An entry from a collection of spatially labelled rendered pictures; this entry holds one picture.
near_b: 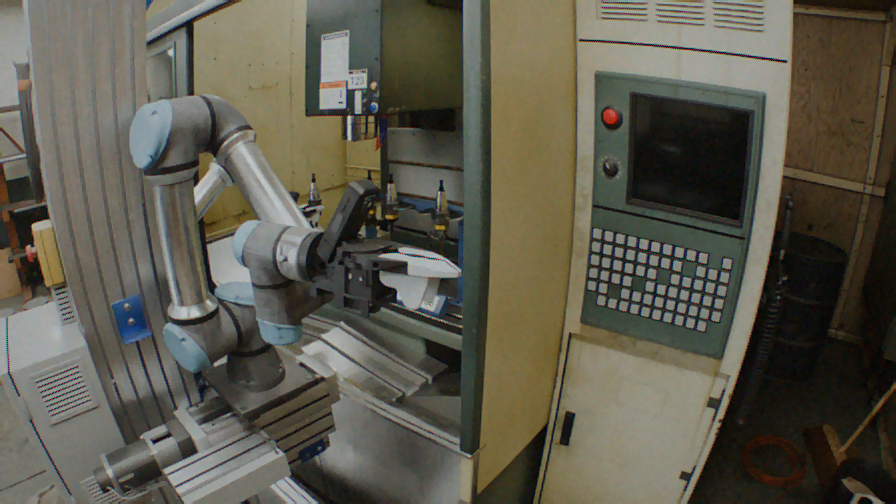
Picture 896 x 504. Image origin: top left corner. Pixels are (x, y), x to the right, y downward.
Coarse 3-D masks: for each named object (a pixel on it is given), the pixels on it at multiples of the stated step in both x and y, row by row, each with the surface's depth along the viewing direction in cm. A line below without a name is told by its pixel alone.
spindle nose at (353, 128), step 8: (344, 120) 196; (352, 120) 195; (360, 120) 195; (368, 120) 196; (376, 120) 200; (344, 128) 197; (352, 128) 196; (360, 128) 196; (368, 128) 197; (376, 128) 201; (344, 136) 199; (352, 136) 197; (360, 136) 197; (368, 136) 199; (376, 136) 203
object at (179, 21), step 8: (208, 0) 133; (216, 0) 129; (224, 0) 126; (232, 0) 128; (200, 8) 137; (208, 8) 133; (216, 8) 134; (184, 16) 146; (192, 16) 142; (200, 16) 142; (168, 24) 156; (176, 24) 151; (184, 24) 151; (152, 32) 168; (160, 32) 162; (168, 32) 161; (152, 40) 175
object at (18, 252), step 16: (0, 112) 304; (0, 128) 332; (16, 144) 349; (0, 160) 308; (16, 160) 321; (0, 176) 335; (0, 192) 338; (16, 208) 329; (32, 224) 380; (16, 240) 360; (16, 256) 334
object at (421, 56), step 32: (320, 0) 170; (352, 0) 160; (384, 0) 153; (416, 0) 166; (448, 0) 176; (320, 32) 174; (352, 32) 164; (384, 32) 158; (416, 32) 170; (448, 32) 185; (320, 64) 179; (352, 64) 169; (384, 64) 162; (416, 64) 175; (448, 64) 190; (352, 96) 173; (384, 96) 166; (416, 96) 179; (448, 96) 195
